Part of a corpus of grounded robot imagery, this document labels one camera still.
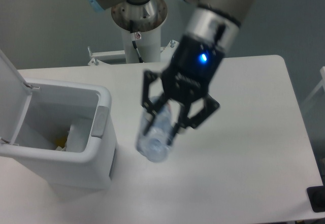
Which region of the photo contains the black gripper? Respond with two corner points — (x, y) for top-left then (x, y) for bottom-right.
(141, 35), (224, 146)

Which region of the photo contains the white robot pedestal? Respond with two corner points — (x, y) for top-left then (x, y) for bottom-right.
(88, 0), (179, 66)

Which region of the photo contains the black device at table edge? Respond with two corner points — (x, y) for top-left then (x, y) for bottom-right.
(307, 185), (324, 213)

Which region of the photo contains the crushed clear plastic bottle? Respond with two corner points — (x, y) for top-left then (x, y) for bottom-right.
(135, 103), (172, 163)

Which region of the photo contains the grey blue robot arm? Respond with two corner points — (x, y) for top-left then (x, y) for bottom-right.
(88, 0), (255, 145)

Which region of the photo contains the white frame at right edge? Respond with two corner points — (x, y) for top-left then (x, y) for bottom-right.
(302, 67), (324, 109)

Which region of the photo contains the black cable on pedestal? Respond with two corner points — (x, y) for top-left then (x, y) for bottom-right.
(129, 19), (145, 63)

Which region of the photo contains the white trash can lid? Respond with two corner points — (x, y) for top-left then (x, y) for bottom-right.
(1, 52), (39, 144)

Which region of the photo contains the white trash can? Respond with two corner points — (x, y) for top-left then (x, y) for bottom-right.
(1, 79), (117, 189)

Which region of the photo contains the trash inside can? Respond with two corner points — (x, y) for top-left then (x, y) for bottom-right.
(55, 124), (88, 153)

